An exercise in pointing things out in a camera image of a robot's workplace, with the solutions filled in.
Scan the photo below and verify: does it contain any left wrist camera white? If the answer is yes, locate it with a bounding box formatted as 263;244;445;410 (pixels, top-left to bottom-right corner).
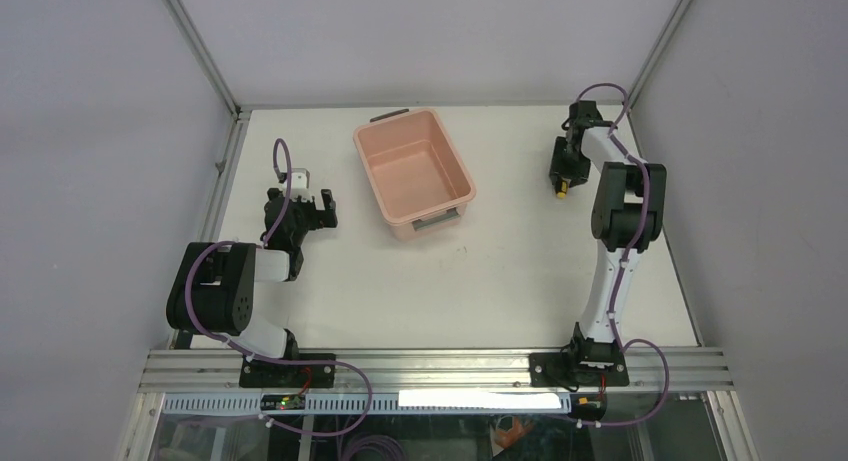
289;168;314;202

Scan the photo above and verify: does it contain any left aluminium frame post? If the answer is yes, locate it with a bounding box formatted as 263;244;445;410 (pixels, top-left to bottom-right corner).
162;0;241;119

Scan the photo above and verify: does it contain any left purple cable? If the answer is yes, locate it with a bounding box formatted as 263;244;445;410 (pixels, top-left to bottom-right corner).
184;137;374;438

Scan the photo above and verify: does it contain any aluminium frame post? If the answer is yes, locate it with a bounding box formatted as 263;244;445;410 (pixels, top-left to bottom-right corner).
162;0;241;119
629;0;695;107

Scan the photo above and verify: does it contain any orange object under table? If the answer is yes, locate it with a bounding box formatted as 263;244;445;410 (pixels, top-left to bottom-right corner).
491;416;534;449

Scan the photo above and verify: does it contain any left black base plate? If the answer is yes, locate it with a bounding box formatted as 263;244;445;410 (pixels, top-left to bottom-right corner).
238;352;337;389

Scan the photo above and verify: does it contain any aluminium mounting rail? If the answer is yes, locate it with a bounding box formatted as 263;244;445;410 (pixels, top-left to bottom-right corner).
138;347;735;393

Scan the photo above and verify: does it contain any black yellow screwdriver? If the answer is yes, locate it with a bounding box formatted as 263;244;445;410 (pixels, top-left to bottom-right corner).
554;180;569;199

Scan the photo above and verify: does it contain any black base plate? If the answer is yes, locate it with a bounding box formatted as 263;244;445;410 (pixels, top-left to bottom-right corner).
528;352;630;391
238;352;337;389

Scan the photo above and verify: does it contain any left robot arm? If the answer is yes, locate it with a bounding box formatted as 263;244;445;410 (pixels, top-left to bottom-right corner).
165;188;338;362

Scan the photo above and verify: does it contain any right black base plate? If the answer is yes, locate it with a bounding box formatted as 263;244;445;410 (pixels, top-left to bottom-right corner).
528;352;630;391

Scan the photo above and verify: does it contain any right aluminium frame post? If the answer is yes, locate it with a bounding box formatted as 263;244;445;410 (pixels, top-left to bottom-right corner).
629;0;695;107

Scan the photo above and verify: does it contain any white slotted cable duct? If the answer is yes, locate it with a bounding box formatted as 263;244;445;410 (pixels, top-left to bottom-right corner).
163;389;597;417

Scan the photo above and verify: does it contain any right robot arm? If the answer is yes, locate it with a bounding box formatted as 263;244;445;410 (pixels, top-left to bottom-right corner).
548;100;667;371

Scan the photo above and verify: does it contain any pink plastic bin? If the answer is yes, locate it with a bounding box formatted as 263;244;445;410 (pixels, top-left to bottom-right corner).
353;108;476;241

